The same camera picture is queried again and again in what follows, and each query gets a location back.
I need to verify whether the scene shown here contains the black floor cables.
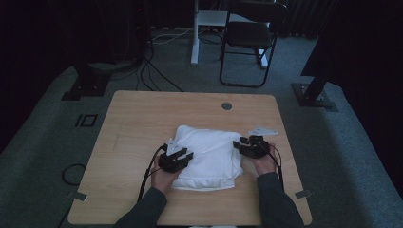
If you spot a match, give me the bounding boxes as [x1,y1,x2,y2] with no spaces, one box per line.
[135,29,185,93]

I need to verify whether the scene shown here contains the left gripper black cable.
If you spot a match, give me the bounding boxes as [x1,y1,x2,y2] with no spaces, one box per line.
[137,143,168,203]

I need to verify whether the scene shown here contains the white skirt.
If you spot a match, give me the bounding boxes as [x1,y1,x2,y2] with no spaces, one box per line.
[170,124,245,192]

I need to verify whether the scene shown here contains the black cable loop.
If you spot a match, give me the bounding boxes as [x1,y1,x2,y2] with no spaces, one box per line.
[61,162,87,186]

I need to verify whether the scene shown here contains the grey tape piece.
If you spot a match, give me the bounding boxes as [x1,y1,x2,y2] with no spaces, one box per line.
[294,189,314,200]
[72,190,88,202]

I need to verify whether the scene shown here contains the black floor tape marking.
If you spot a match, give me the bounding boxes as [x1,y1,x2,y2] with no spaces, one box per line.
[74,113,99,128]

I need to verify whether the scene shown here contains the black stand with base plate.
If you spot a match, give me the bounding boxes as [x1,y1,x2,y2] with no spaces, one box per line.
[291,70,339,113]
[61,61,112,102]

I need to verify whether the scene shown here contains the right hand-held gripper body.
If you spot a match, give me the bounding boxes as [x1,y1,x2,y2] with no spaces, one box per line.
[240,126,279,160]

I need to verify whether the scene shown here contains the white desk frame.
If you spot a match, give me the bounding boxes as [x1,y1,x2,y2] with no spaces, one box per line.
[190,0,271,69]

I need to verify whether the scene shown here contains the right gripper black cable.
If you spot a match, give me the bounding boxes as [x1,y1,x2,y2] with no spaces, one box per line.
[268,144,285,192]

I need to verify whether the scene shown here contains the black folding chair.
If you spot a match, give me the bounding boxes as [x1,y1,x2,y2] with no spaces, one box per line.
[219,0,289,89]

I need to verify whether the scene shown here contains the person's right hand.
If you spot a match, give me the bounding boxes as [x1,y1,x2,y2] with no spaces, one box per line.
[251,142,280,177]

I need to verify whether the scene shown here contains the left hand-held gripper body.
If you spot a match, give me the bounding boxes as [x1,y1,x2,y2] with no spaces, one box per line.
[157,137,191,174]

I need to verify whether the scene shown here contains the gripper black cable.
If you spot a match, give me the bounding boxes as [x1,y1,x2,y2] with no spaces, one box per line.
[137,143,168,203]
[268,144,285,192]

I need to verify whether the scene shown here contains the person's left hand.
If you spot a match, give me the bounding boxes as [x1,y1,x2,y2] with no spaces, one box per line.
[149,155,182,195]

